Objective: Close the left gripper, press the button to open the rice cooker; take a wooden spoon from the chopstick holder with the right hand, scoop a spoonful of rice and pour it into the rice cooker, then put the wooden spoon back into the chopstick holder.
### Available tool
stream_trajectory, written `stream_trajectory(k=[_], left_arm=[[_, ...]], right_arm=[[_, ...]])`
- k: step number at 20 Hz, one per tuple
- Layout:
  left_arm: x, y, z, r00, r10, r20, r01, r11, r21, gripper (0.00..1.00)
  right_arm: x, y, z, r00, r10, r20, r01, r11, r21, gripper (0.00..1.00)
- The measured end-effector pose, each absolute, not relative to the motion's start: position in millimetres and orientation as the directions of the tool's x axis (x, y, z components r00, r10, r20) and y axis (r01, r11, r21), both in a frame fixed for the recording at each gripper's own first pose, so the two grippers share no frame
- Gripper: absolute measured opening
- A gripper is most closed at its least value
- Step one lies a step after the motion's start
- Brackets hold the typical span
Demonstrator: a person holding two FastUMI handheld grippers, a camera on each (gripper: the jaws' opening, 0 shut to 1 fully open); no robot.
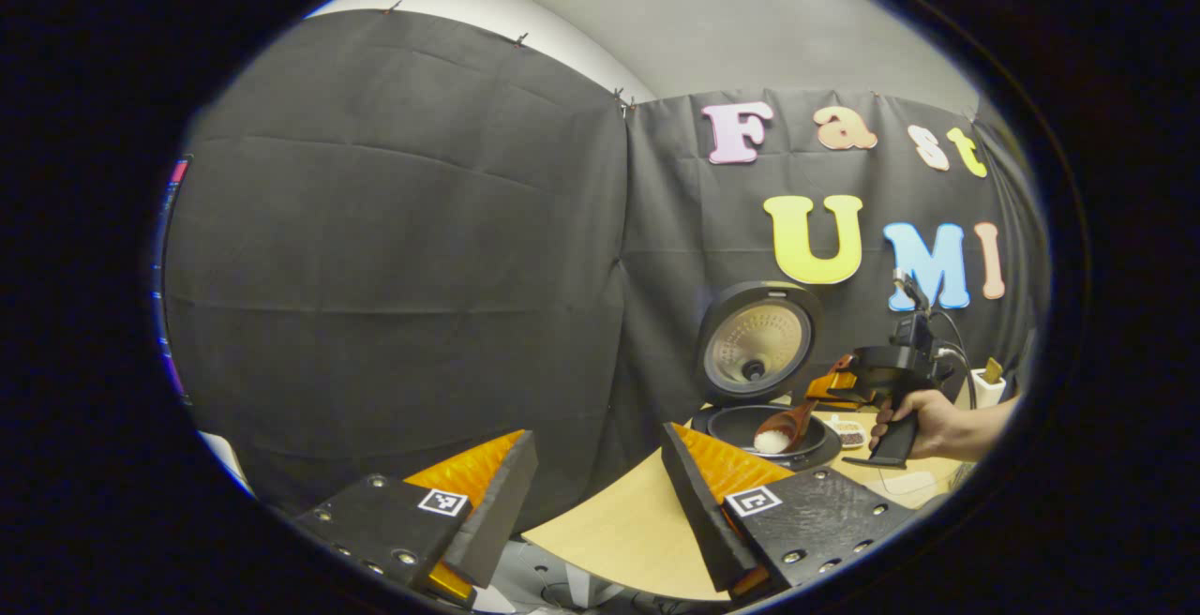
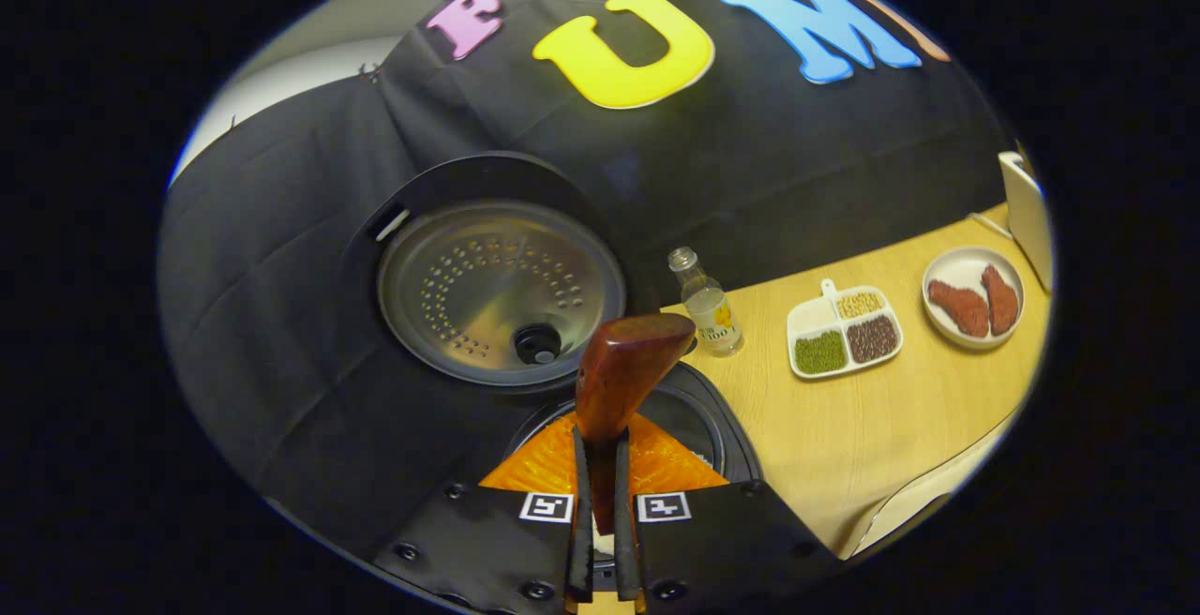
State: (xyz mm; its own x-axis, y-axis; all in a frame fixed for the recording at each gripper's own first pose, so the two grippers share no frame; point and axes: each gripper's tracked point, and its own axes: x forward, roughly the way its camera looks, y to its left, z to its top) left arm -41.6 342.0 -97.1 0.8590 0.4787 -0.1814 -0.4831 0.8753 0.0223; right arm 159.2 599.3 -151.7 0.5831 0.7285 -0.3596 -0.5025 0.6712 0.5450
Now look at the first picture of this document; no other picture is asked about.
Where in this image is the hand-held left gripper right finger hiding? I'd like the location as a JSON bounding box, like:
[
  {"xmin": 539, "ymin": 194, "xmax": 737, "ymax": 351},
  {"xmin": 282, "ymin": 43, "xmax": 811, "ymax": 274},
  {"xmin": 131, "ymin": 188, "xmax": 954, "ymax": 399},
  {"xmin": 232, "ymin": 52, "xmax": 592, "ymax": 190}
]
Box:
[{"xmin": 662, "ymin": 423, "xmax": 924, "ymax": 607}]

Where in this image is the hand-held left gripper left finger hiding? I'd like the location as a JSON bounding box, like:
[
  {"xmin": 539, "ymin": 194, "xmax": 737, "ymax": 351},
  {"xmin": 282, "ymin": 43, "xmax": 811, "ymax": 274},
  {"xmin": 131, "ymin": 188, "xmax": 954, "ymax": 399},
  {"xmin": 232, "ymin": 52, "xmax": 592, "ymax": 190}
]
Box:
[{"xmin": 292, "ymin": 430, "xmax": 540, "ymax": 607}]

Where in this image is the brown wooden spoon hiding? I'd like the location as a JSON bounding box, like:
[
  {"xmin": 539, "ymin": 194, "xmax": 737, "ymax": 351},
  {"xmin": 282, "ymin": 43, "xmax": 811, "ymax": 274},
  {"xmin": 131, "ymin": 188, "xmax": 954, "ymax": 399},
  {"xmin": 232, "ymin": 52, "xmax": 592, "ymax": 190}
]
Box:
[{"xmin": 753, "ymin": 397, "xmax": 818, "ymax": 456}]

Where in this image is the grey rice cooker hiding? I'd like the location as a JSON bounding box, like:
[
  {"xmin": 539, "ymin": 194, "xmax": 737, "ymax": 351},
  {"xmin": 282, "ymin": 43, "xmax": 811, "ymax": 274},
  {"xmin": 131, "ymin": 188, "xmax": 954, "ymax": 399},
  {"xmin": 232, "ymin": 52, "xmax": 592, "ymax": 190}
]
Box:
[{"xmin": 691, "ymin": 279, "xmax": 843, "ymax": 473}]

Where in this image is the white divided bean dish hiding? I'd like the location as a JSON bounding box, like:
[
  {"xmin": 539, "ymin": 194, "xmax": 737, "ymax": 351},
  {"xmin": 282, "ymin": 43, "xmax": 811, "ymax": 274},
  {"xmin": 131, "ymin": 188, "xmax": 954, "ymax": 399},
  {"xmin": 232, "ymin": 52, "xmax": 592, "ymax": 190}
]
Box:
[{"xmin": 825, "ymin": 415, "xmax": 868, "ymax": 450}]

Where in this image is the white table leg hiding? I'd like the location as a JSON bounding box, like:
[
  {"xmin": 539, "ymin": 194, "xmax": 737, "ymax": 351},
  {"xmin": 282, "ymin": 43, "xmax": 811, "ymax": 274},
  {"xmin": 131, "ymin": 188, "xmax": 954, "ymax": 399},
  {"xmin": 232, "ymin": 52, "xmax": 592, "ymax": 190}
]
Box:
[{"xmin": 562, "ymin": 563, "xmax": 603, "ymax": 609}]

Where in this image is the black backdrop cloth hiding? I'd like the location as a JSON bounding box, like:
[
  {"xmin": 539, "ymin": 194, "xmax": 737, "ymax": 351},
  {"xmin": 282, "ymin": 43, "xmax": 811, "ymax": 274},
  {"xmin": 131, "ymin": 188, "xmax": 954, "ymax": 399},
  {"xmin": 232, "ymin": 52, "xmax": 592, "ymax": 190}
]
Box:
[{"xmin": 164, "ymin": 10, "xmax": 1046, "ymax": 513}]

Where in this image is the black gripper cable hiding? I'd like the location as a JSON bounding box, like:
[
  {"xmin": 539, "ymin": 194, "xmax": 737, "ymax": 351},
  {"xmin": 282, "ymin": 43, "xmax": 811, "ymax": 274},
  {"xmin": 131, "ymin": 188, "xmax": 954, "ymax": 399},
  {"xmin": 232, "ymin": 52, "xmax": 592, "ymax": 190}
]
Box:
[{"xmin": 928, "ymin": 308, "xmax": 979, "ymax": 412}]

